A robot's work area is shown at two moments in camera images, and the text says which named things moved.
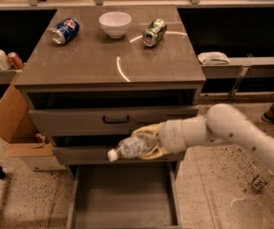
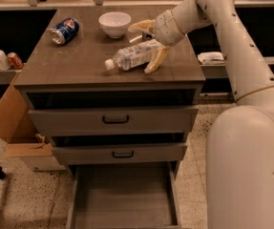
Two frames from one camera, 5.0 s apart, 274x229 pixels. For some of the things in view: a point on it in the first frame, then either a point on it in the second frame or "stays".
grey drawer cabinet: [95, 75] stays
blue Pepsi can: [65, 30] stays
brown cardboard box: [11, 122] stays
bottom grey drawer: [124, 197] stays
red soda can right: [13, 61] stays
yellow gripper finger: [158, 153] to [158, 59]
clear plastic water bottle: [132, 147] to [137, 55]
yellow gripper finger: [149, 129] to [143, 26]
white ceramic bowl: [115, 24] stays
